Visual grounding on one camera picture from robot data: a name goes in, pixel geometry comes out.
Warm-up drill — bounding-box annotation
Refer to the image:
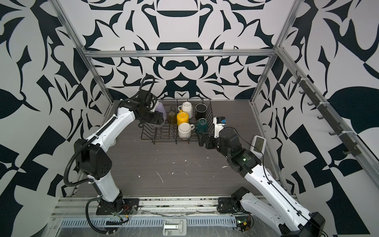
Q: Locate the cream mug dark green outside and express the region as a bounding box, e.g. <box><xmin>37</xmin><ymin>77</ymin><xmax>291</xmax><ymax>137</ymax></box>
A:
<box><xmin>196</xmin><ymin>118</ymin><xmax>208</xmax><ymax>134</ymax></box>

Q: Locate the lilac plastic cup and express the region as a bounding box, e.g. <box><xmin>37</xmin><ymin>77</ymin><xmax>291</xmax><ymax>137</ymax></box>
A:
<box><xmin>155</xmin><ymin>101</ymin><xmax>167</xmax><ymax>120</ymax></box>

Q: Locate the white mug red inside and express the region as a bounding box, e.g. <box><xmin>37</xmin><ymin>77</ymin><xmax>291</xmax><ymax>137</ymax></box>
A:
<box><xmin>178</xmin><ymin>122</ymin><xmax>195</xmax><ymax>139</ymax></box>

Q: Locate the olive green glass cup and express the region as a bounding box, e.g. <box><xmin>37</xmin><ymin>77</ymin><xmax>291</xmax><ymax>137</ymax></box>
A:
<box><xmin>167</xmin><ymin>110</ymin><xmax>177</xmax><ymax>124</ymax></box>

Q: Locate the black mug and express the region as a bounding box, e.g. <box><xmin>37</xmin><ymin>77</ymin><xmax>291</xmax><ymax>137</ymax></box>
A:
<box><xmin>195</xmin><ymin>103</ymin><xmax>208</xmax><ymax>120</ymax></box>

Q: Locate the yellow mug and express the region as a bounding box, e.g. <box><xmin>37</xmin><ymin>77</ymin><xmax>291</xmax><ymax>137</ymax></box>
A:
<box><xmin>176</xmin><ymin>110</ymin><xmax>189</xmax><ymax>126</ymax></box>

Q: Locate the white faceted mug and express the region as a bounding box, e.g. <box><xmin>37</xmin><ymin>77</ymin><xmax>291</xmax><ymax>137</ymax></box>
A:
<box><xmin>178</xmin><ymin>101</ymin><xmax>193</xmax><ymax>119</ymax></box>

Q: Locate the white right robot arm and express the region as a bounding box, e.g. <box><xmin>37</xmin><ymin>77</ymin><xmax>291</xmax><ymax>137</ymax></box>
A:
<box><xmin>197</xmin><ymin>127</ymin><xmax>327</xmax><ymax>237</ymax></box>

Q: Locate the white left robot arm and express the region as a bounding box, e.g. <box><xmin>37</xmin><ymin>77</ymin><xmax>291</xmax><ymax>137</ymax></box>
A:
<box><xmin>63</xmin><ymin>90</ymin><xmax>164</xmax><ymax>212</ymax></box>

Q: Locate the white digital thermometer display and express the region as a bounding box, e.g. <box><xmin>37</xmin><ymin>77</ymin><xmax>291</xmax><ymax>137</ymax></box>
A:
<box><xmin>250</xmin><ymin>135</ymin><xmax>266</xmax><ymax>159</ymax></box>

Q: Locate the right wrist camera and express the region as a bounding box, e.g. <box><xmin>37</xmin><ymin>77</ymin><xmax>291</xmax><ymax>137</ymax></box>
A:
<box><xmin>213</xmin><ymin>117</ymin><xmax>227</xmax><ymax>138</ymax></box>

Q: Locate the black wire dish rack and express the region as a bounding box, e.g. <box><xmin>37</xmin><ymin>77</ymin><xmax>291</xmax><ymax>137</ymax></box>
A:
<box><xmin>141</xmin><ymin>98</ymin><xmax>214</xmax><ymax>144</ymax></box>

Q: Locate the white cable duct strip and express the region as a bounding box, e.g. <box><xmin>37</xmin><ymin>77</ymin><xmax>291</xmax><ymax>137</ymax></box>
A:
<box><xmin>60</xmin><ymin>216</ymin><xmax>236</xmax><ymax>228</ymax></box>

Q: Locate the silver latch bracket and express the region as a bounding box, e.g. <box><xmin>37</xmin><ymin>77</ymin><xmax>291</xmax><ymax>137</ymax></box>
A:
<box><xmin>162</xmin><ymin>218</ymin><xmax>188</xmax><ymax>237</ymax></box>

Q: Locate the grey wall hook rail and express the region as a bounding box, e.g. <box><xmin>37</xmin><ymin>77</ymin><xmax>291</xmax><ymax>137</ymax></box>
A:
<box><xmin>293</xmin><ymin>71</ymin><xmax>362</xmax><ymax>157</ymax></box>

